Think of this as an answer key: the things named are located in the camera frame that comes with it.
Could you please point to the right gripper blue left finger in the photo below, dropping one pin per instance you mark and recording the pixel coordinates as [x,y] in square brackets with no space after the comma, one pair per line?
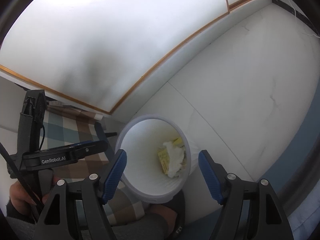
[59,218]

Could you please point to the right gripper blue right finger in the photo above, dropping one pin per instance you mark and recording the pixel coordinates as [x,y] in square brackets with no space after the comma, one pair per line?
[266,217]

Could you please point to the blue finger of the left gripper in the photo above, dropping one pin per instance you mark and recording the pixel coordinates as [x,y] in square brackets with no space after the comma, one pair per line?
[80,143]

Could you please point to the yellow printed plastic bag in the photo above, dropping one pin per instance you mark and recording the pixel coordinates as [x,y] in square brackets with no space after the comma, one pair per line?
[163,158]

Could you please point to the white tissue paper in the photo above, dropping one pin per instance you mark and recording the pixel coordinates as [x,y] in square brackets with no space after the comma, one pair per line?
[176,159]

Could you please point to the white trash bin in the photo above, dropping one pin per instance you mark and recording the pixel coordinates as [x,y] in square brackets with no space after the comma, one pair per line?
[141,139]

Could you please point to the person's left hand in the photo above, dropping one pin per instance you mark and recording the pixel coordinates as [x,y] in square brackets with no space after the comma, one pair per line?
[19,201]

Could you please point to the person's right hand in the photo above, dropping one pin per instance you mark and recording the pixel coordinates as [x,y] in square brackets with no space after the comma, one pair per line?
[169,216]

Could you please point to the checkered tablecloth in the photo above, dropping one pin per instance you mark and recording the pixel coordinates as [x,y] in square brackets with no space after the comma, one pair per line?
[66,125]

